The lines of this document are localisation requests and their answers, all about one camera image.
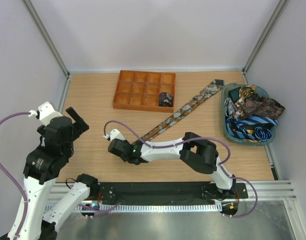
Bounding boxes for gold patterned tie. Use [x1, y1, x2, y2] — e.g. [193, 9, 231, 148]
[236, 84, 257, 103]

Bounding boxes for orange compartment tray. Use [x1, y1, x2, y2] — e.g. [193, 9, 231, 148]
[112, 70, 176, 113]

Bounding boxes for teal plastic basket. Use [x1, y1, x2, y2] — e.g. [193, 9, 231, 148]
[221, 83, 285, 147]

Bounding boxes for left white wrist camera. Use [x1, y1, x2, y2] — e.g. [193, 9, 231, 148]
[28, 101, 63, 126]

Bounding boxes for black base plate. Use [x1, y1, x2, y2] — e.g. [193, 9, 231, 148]
[99, 181, 249, 206]

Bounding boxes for dark brown paisley tie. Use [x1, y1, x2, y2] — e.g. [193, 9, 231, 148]
[236, 96, 285, 120]

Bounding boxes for dark green tie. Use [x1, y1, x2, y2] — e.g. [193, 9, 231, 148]
[228, 87, 241, 103]

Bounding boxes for aluminium frame rail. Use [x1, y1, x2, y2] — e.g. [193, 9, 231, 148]
[250, 180, 297, 201]

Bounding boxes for rolled dark floral tie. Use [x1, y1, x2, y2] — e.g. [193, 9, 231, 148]
[158, 92, 174, 108]

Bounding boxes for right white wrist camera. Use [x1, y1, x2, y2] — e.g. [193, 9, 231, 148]
[103, 128, 126, 142]

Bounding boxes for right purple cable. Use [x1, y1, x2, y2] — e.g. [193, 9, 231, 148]
[103, 120, 259, 219]

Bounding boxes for blue striped tie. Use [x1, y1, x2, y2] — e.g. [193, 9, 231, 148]
[225, 115, 279, 142]

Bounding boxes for brown floral tie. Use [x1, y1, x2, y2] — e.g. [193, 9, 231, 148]
[141, 79, 225, 141]

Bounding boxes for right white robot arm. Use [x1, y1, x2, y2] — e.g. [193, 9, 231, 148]
[104, 129, 237, 198]

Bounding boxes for white slotted cable duct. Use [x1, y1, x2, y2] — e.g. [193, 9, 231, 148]
[72, 202, 222, 214]

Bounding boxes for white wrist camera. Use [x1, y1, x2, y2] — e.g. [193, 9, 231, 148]
[103, 128, 126, 142]
[28, 101, 63, 126]

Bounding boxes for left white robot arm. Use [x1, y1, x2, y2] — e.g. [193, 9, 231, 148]
[0, 102, 99, 240]

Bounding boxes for grey patterned tie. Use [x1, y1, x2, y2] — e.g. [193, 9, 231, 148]
[224, 97, 243, 119]

